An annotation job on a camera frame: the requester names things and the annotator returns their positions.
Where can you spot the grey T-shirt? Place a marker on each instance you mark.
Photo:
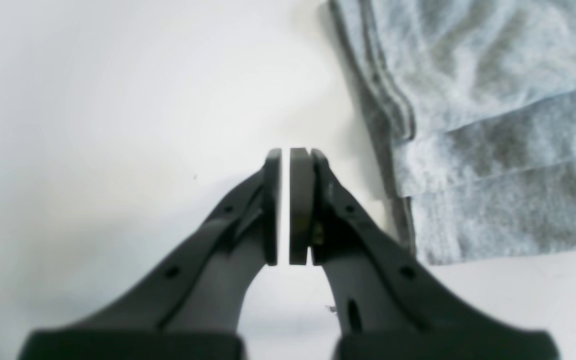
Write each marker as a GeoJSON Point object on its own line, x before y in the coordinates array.
{"type": "Point", "coordinates": [471, 110]}

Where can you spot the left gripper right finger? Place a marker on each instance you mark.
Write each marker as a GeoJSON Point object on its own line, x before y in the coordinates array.
{"type": "Point", "coordinates": [389, 307]}

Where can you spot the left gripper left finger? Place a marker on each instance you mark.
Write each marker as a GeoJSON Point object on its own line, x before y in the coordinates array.
{"type": "Point", "coordinates": [188, 307]}

